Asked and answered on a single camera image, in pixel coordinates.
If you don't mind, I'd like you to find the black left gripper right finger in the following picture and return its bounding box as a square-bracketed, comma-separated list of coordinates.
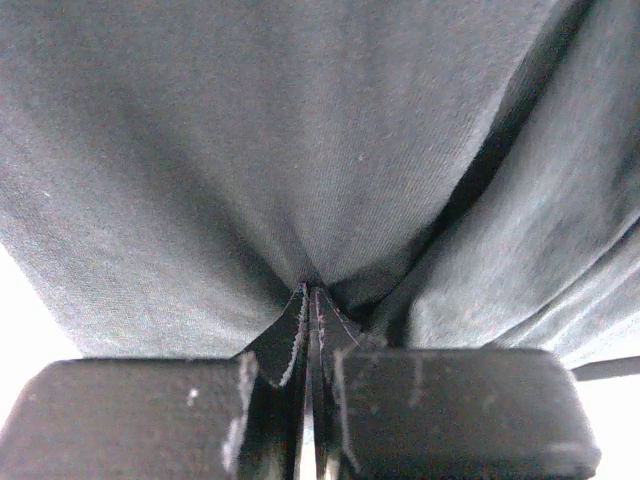
[309, 288, 601, 479]

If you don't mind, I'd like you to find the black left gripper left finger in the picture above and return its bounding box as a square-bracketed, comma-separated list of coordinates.
[1, 285, 308, 479]

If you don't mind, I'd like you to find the black t shirt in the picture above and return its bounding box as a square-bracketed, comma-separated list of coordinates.
[1, 1, 639, 366]

